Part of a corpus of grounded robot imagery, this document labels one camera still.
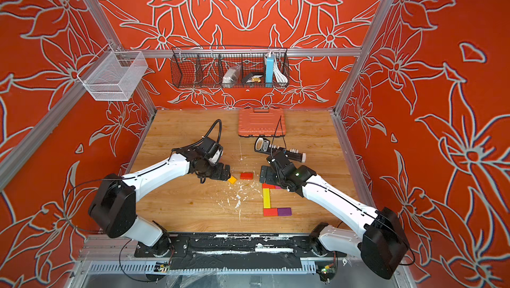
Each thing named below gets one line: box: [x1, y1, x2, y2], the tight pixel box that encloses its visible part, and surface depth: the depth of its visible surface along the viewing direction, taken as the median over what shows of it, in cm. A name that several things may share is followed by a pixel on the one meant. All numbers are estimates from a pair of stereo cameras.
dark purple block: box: [276, 207, 293, 217], surface depth 83 cm
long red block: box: [262, 207, 279, 217], surface depth 83 cm
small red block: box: [239, 172, 254, 180], surface depth 94 cm
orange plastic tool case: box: [237, 108, 287, 137], surface depth 109 cm
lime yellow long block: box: [262, 188, 271, 210], surface depth 86 cm
